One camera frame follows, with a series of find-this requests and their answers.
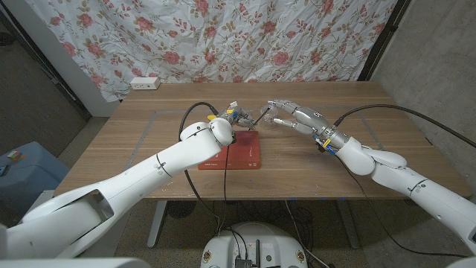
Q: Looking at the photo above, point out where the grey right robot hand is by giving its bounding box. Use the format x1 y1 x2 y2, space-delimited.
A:
266 99 349 154

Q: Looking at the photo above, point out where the white robot torso base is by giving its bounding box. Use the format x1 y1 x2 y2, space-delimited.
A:
200 222 309 268

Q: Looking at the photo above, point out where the black backdrop stand pole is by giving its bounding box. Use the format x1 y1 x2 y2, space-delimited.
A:
358 0 412 81

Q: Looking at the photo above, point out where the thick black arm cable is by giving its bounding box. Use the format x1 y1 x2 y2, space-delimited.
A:
333 103 476 148
178 101 222 229

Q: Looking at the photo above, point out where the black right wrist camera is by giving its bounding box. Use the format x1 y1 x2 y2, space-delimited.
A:
314 136 335 155

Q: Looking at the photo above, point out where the black round disc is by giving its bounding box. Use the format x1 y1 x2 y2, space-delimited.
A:
165 200 197 219

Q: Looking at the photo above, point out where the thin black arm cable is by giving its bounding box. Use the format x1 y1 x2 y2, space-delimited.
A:
217 144 231 234
334 153 468 258

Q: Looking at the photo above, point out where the black mechanical pencil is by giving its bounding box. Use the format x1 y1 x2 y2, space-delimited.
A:
248 110 271 131

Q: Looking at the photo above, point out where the red hardcover book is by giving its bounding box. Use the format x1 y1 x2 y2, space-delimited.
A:
197 130 261 170

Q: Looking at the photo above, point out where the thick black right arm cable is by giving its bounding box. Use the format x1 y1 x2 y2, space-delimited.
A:
333 103 476 148

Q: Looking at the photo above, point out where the grey floor cable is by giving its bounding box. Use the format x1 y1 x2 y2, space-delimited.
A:
284 200 330 268

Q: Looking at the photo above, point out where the white robot chest shell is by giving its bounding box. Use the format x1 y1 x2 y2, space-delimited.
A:
0 257 152 268

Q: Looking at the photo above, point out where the blue storage box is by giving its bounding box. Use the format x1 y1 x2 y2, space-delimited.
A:
0 141 71 214

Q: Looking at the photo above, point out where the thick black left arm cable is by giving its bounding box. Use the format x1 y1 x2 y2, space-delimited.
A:
178 101 222 229

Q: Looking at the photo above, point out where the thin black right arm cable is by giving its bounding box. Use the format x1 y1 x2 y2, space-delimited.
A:
334 153 468 258

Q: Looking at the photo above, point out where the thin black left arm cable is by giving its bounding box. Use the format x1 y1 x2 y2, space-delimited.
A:
217 144 231 234

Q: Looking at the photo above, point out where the floral backdrop cloth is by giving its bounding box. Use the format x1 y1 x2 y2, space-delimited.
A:
25 0 399 103

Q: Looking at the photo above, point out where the white power strip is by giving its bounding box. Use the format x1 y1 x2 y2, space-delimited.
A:
129 76 161 91

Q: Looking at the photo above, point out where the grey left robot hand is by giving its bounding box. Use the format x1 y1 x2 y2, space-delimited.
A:
217 102 261 131

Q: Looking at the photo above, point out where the grey table leg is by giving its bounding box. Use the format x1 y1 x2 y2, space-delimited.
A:
147 200 168 249
336 199 361 249

